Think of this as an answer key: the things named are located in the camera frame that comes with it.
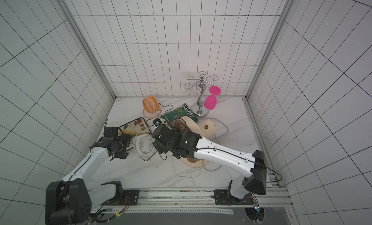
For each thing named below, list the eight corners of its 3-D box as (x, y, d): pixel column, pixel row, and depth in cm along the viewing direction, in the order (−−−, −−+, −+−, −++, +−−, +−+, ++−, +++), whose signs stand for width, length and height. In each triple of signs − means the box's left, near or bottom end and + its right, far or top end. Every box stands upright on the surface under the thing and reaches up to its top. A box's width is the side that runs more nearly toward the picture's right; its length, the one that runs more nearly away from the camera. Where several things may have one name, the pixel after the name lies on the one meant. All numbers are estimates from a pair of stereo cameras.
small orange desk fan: (146, 120, 106) (142, 110, 97) (144, 107, 114) (141, 97, 105) (162, 116, 108) (160, 106, 99) (159, 104, 116) (157, 94, 108)
